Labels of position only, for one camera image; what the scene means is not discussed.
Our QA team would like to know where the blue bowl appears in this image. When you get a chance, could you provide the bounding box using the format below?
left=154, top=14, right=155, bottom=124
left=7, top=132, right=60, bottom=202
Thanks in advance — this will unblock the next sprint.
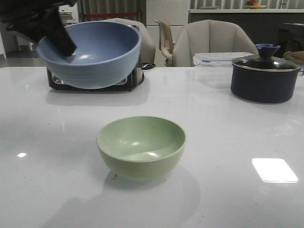
left=37, top=20, right=143, bottom=90

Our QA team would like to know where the cream plastic chair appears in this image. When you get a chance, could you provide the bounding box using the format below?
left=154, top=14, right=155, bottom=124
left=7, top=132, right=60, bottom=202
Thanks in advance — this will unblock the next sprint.
left=154, top=19, right=175, bottom=67

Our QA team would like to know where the metal trolley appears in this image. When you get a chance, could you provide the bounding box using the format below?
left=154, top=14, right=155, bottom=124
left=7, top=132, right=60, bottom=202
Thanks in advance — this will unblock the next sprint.
left=59, top=10, right=74, bottom=25

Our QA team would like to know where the white cabinet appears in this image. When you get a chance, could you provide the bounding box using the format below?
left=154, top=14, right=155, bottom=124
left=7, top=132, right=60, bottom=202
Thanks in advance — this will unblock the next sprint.
left=146, top=0, right=190, bottom=67

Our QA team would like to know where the beige armchair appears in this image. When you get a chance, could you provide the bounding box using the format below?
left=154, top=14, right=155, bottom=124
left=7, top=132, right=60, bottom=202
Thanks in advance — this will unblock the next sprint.
left=105, top=18, right=156, bottom=64
left=172, top=19, right=258, bottom=67

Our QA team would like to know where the woven basket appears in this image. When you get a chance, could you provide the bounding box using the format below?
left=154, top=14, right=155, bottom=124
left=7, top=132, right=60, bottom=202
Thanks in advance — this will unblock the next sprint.
left=283, top=51, right=304, bottom=65

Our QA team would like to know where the beige armchair right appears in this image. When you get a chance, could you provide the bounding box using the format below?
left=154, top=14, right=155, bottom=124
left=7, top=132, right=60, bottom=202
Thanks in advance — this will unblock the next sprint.
left=172, top=19, right=258, bottom=67

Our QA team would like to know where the black and chrome toaster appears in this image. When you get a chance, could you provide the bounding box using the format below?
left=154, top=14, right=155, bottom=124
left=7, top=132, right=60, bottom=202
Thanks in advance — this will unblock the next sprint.
left=47, top=24, right=145, bottom=92

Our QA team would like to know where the beige armchair left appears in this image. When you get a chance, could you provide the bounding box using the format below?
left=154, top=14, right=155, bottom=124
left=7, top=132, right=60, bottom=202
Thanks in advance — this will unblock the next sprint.
left=105, top=18, right=156, bottom=64

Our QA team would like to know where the clear plastic food container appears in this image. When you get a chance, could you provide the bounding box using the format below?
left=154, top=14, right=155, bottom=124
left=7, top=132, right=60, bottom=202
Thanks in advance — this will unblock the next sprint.
left=193, top=52, right=253, bottom=67

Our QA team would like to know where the dark blue cooking pot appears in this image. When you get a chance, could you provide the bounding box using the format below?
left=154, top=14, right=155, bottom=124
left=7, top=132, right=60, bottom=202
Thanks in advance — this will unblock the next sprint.
left=230, top=64, right=301, bottom=104

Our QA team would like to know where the dark counter with light top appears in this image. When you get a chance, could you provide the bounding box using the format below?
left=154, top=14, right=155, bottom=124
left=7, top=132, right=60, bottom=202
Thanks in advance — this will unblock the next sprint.
left=188, top=9, right=304, bottom=44

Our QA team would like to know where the fruit plate on counter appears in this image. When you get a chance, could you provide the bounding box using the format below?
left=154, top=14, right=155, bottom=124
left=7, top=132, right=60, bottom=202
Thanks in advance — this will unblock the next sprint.
left=245, top=0, right=266, bottom=9

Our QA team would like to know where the glass pot lid blue knob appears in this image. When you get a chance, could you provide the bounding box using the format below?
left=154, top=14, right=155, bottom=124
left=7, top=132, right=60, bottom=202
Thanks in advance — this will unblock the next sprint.
left=232, top=43, right=302, bottom=72

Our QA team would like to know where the green bowl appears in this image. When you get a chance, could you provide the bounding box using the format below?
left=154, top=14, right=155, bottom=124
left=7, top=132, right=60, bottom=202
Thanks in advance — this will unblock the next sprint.
left=96, top=116, right=187, bottom=181

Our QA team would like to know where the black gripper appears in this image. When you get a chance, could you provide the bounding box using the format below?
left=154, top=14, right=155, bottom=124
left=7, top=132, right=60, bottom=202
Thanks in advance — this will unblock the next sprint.
left=0, top=0, right=76, bottom=57

